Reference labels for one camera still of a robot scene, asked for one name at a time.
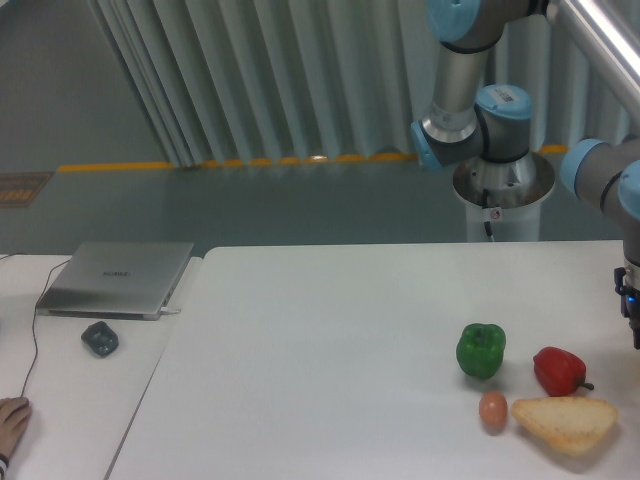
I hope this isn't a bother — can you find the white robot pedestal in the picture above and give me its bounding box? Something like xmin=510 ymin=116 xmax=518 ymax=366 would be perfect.
xmin=453 ymin=152 xmax=555 ymax=242

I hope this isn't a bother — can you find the slice of toasted bread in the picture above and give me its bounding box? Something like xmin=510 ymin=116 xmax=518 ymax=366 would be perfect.
xmin=511 ymin=397 xmax=618 ymax=456

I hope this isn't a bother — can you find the striped sleeve cuff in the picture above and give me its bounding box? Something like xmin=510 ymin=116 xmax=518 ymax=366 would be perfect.
xmin=0 ymin=454 xmax=9 ymax=480

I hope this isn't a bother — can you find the black pedestal cable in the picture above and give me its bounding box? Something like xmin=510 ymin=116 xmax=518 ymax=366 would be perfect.
xmin=481 ymin=188 xmax=497 ymax=243

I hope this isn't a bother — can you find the white pleated curtain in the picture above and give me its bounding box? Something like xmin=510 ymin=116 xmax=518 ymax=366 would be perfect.
xmin=91 ymin=1 xmax=639 ymax=167

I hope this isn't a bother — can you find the white usb plug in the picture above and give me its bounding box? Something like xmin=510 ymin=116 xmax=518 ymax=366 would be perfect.
xmin=159 ymin=308 xmax=181 ymax=316

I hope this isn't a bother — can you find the silver closed laptop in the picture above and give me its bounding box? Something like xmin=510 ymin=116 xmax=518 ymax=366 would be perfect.
xmin=36 ymin=242 xmax=194 ymax=321

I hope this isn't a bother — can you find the person's bare hand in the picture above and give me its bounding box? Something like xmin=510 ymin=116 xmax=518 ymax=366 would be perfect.
xmin=0 ymin=397 xmax=32 ymax=459

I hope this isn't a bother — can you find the red bell pepper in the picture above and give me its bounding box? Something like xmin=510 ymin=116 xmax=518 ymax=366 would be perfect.
xmin=533 ymin=346 xmax=594 ymax=397

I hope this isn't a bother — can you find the thin black mouse cable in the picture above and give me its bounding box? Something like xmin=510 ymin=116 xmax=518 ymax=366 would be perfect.
xmin=0 ymin=252 xmax=74 ymax=398

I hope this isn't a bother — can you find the brown egg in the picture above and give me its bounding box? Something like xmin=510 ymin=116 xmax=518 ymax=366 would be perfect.
xmin=478 ymin=391 xmax=508 ymax=430

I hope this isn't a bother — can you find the green bell pepper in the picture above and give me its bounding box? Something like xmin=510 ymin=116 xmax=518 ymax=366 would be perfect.
xmin=456 ymin=323 xmax=506 ymax=380

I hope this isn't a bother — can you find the small black plastic tray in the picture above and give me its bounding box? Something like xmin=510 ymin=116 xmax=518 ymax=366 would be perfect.
xmin=81 ymin=321 xmax=119 ymax=358

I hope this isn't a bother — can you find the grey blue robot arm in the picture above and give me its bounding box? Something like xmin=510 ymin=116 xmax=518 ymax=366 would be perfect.
xmin=411 ymin=1 xmax=639 ymax=330

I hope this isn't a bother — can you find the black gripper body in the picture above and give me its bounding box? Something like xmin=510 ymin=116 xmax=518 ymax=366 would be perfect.
xmin=613 ymin=267 xmax=640 ymax=349

